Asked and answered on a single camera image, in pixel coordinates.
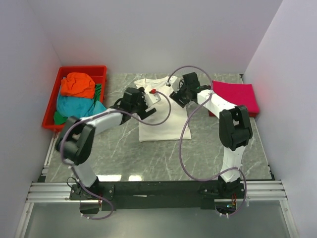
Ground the green t shirt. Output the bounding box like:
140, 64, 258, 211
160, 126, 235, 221
53, 83, 103, 125

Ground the red plastic bin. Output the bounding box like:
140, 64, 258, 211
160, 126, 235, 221
42, 65, 107, 132

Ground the dark red folded t shirt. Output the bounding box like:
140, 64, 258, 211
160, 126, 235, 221
208, 110, 256, 118

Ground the pink folded t shirt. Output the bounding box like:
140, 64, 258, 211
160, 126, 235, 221
213, 81, 260, 117

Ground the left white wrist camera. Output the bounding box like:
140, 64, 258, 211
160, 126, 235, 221
144, 89, 161, 107

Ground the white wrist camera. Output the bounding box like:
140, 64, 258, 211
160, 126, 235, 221
144, 89, 161, 107
166, 76, 181, 92

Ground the black base bar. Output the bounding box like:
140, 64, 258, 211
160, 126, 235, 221
69, 180, 245, 211

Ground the orange t shirt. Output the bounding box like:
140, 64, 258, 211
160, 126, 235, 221
60, 72, 96, 99

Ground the white t shirt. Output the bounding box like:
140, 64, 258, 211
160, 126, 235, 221
134, 76, 188, 142

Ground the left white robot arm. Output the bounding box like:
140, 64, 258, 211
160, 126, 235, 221
55, 87, 160, 199

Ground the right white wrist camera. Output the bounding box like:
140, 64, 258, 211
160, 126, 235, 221
166, 76, 181, 92

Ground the aluminium rail frame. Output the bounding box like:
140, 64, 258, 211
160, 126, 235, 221
15, 180, 299, 238

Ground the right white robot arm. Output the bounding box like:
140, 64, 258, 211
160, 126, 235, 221
166, 72, 253, 198

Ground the light blue t shirt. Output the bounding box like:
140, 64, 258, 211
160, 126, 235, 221
56, 95, 107, 124

